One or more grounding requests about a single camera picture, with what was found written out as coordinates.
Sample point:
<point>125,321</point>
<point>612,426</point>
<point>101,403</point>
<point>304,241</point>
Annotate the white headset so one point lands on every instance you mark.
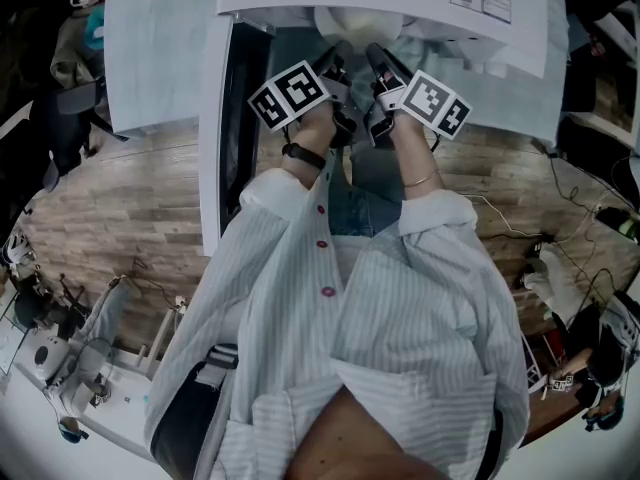
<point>17,250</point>

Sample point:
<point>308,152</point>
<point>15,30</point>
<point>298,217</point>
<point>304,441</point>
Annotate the white table frame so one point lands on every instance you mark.
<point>607,125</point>

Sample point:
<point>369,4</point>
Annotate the white round plate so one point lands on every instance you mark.
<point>325,23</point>

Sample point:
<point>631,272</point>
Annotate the person's right forearm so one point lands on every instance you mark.
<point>417,158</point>

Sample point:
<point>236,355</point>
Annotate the olive bag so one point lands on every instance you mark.
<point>70,58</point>

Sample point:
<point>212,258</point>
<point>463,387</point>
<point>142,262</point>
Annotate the person's blue jeans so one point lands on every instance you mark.
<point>370,193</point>

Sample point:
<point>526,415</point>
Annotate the person's bare chest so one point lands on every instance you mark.
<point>360,443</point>

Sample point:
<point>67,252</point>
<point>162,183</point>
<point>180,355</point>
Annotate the white power strip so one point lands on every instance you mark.
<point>180,303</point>

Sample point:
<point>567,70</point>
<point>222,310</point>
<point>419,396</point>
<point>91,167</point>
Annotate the black office chair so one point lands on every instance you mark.
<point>80,95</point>

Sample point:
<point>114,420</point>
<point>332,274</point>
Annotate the white desk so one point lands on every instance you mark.
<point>115,403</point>

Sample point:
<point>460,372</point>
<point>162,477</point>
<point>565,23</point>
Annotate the white table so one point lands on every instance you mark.
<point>120,133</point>

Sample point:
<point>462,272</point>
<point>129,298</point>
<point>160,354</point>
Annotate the teal object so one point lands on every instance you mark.
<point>95,30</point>

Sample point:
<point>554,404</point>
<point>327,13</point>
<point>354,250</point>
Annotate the black and green device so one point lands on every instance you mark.
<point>620,220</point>

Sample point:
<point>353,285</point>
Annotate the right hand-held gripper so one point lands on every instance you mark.
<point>432,103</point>

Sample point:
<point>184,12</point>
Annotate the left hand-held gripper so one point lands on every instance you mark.
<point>290,95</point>

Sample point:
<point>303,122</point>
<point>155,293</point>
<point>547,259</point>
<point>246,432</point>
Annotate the white round device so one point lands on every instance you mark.
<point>45,358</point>

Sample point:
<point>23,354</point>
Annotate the person's left forearm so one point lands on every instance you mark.
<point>315,130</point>

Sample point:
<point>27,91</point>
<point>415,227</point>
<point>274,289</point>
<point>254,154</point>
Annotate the black bag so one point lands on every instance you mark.
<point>585,140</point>

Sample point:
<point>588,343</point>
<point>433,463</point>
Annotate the black wrist band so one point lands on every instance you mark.
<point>302,156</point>

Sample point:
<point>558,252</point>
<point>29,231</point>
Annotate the person's striped white shirt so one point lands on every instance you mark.
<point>410,308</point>

